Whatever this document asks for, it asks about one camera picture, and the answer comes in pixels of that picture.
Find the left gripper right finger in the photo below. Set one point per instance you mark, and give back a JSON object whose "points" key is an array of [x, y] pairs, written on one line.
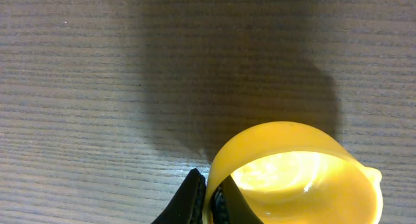
{"points": [[228, 205]]}

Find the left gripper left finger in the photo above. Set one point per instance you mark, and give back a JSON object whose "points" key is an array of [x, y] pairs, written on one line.
{"points": [[186, 205]]}

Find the yellow measuring scoop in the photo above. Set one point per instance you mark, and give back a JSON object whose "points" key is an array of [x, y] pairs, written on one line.
{"points": [[293, 173]]}

